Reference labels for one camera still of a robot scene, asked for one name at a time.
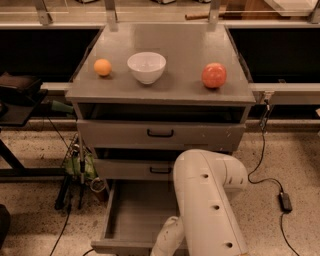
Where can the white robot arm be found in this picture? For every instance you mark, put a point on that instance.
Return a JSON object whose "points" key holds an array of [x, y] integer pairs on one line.
{"points": [[206, 223]]}

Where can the small orange fruit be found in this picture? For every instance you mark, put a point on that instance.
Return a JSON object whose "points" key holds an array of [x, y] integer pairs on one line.
{"points": [[102, 67]]}

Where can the wooden stick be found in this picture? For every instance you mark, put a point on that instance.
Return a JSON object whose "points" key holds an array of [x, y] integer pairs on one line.
{"points": [[208, 16]]}

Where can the grey middle drawer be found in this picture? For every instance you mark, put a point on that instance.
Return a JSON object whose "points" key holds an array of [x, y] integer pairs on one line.
{"points": [[136, 164]]}

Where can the small round cup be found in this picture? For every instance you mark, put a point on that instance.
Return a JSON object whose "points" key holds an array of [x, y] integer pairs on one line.
{"points": [[98, 187]]}

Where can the black tripod legs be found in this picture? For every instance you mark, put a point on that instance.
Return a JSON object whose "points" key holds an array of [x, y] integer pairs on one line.
{"points": [[74, 169]]}

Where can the grey bottom drawer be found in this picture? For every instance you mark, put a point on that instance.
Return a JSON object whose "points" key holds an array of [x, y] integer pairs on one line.
{"points": [[136, 212]]}

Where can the grey wooden drawer cabinet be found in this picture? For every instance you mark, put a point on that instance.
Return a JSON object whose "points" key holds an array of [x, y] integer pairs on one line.
{"points": [[187, 48]]}

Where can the black power adapter with cable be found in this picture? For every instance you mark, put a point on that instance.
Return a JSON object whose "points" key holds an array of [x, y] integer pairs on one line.
{"points": [[283, 197]]}

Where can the white ceramic bowl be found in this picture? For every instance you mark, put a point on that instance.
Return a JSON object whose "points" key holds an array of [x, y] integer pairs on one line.
{"points": [[146, 67]]}

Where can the grey top drawer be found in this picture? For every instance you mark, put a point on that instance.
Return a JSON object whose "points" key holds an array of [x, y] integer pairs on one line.
{"points": [[162, 127]]}

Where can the grey drawer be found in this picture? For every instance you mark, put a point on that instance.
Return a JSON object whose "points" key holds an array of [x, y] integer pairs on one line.
{"points": [[136, 164], [136, 212], [162, 127]]}

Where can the red apple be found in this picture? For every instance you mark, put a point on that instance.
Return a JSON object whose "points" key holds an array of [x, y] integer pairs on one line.
{"points": [[214, 75]]}

